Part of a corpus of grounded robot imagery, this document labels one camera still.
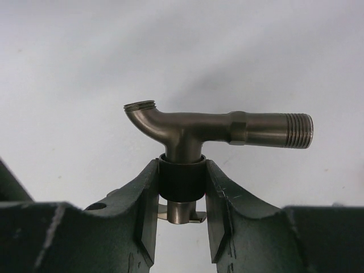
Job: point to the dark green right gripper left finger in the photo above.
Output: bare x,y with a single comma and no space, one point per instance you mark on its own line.
115,234

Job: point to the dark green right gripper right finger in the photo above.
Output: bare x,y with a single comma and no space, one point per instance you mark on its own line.
246,234

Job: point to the brushed steel water faucet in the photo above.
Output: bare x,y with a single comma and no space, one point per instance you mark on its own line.
182,166

